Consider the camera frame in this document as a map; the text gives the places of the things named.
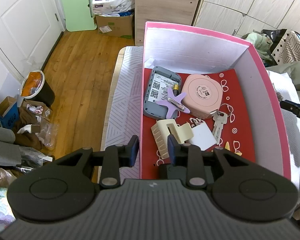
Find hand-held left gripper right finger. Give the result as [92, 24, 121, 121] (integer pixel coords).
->
[167, 134, 253, 189]

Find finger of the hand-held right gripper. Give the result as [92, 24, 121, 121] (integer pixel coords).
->
[280, 99, 300, 123]

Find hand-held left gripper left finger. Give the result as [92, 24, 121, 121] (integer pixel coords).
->
[54, 135, 140, 188]

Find cream hair claw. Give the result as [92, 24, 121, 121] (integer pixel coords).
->
[151, 119, 193, 160]

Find pink cardboard box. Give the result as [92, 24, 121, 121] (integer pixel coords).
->
[139, 21, 292, 180]

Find white square card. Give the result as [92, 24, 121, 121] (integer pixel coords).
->
[189, 126, 217, 146]

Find purple starfish hair clip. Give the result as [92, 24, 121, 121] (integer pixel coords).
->
[156, 87, 191, 119]

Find silver keys with ring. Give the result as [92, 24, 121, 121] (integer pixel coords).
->
[212, 103, 235, 144]

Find white textured blanket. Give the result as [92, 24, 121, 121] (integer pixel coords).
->
[267, 70, 300, 193]

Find white striped table cloth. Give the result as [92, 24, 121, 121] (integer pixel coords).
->
[97, 45, 144, 184]

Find red printed paper liner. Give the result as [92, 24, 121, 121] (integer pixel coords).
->
[144, 67, 256, 173]

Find geometric patterned bag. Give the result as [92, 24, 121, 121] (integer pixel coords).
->
[271, 29, 300, 64]

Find grey pocket router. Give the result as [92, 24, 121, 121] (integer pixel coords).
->
[143, 66, 182, 120]

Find pink round tape measure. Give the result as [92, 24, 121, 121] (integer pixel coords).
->
[182, 74, 223, 120]

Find light green garment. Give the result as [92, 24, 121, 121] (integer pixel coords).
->
[241, 32, 273, 61]

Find black plastic bag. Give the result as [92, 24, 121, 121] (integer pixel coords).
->
[261, 29, 288, 46]

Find clear plastic wrapping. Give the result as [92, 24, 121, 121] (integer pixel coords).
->
[36, 121, 59, 148]

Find crumpled clear plastic bag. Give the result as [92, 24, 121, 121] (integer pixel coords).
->
[20, 147, 54, 168]

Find black trash bin orange bag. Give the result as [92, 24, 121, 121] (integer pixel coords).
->
[20, 70, 55, 107]

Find small open cardboard box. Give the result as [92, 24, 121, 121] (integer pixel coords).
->
[21, 99, 53, 117]

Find brown cloth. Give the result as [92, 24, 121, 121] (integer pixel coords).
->
[14, 109, 44, 150]

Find light wooden wardrobe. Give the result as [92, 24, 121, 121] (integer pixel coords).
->
[192, 0, 300, 37]

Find brown cardboard box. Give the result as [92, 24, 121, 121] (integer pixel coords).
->
[95, 12, 135, 40]

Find blue cardboard box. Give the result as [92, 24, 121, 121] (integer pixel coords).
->
[0, 95, 20, 130]

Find grey upholstered seat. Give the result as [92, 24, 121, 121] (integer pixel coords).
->
[0, 124, 22, 167]

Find floral cloth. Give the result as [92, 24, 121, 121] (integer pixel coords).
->
[0, 187, 17, 230]

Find wooden cabinet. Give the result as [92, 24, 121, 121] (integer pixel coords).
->
[132, 0, 200, 47]

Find white tissue paper pack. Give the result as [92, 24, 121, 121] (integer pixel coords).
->
[92, 0, 135, 15]

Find green folding table board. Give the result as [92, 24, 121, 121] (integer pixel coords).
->
[58, 0, 97, 32]

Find white panel door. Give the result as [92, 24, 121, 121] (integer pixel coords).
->
[0, 0, 65, 80]

